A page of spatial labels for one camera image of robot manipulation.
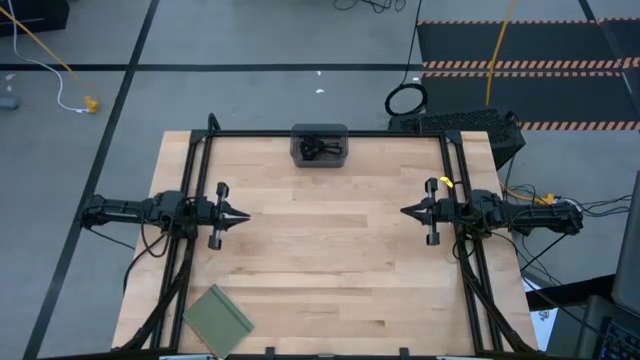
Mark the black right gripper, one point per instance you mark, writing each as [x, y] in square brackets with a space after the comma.
[445, 212]

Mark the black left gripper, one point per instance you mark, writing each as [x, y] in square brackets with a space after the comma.
[215, 220]

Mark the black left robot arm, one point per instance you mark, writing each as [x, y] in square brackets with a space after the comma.
[150, 210]

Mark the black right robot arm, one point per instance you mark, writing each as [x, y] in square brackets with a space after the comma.
[525, 212]

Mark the yellow tag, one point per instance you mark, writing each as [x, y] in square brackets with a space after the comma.
[446, 182]

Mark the green spiral notebook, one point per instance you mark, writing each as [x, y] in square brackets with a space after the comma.
[217, 320]

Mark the grey translucent plastic bin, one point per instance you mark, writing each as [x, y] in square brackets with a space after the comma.
[319, 127]

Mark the white printed paper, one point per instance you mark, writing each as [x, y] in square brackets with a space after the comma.
[542, 320]

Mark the black hazard-striped floor mat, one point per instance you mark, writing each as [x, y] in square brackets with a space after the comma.
[540, 45]

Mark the black keyboard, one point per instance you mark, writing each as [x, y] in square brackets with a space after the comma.
[622, 342]

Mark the small grey floor object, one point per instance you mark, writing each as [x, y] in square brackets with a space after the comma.
[7, 103]

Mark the black box on floor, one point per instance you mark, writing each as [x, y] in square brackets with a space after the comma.
[30, 15]

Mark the black aluminium table frame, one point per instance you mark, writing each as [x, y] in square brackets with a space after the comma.
[250, 133]

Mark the black frame corner hook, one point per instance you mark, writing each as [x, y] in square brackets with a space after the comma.
[213, 122]

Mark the black frame clamp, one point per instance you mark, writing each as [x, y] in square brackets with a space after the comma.
[404, 353]
[270, 353]

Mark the silver bracket plate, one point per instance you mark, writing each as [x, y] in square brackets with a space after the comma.
[185, 357]

